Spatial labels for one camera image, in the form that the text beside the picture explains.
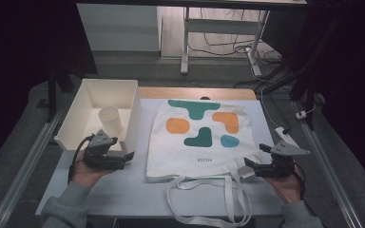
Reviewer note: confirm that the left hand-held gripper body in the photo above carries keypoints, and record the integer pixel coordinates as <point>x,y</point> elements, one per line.
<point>99,152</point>

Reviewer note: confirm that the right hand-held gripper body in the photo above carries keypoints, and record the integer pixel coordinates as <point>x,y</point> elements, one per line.
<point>282,166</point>

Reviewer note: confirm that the white paper cup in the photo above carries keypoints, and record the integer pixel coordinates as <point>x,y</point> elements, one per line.
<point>110,120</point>

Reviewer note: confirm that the white plastic storage box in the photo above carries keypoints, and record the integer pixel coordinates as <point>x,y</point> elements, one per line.
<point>76,126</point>

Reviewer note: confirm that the white tote bag coloured shapes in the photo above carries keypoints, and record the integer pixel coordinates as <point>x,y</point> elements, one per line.
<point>199,158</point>

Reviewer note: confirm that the person's right hand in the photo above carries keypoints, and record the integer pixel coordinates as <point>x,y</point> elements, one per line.
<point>286,188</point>

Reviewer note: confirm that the person's left hand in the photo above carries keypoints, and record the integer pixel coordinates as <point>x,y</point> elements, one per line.
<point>85,175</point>

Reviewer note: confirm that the white power strip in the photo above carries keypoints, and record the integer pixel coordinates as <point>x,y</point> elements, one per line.
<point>281,132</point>

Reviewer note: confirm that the white table mat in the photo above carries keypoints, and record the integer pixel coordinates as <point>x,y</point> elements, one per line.
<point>123,190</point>

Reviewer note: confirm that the small white plug adapter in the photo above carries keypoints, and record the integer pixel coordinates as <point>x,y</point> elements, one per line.
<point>301,115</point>

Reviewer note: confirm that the black metal stand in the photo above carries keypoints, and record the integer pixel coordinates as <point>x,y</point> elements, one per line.
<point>52,95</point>

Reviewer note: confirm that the white cabinet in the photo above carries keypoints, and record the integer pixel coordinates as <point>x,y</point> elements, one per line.
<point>120,27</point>

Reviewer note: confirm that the aluminium rail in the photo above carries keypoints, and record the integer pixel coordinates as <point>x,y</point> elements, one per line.
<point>326,171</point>
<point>28,164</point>

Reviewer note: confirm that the white metal desk frame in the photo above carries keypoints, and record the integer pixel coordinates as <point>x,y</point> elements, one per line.
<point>221,27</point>

